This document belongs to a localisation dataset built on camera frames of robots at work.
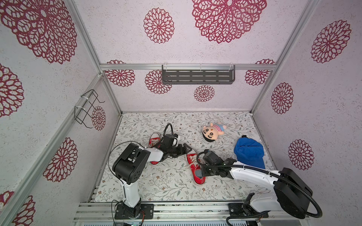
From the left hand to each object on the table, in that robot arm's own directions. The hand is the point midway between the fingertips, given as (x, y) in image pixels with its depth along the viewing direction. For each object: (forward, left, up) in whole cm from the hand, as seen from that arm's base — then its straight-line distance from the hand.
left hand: (188, 151), depth 94 cm
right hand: (-12, -7, 0) cm, 14 cm away
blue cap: (0, -41, -1) cm, 41 cm away
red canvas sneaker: (+9, +24, +1) cm, 26 cm away
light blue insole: (-17, -5, +4) cm, 18 cm away
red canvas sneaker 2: (-14, -4, +4) cm, 15 cm away
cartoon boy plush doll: (+11, -16, +4) cm, 20 cm away
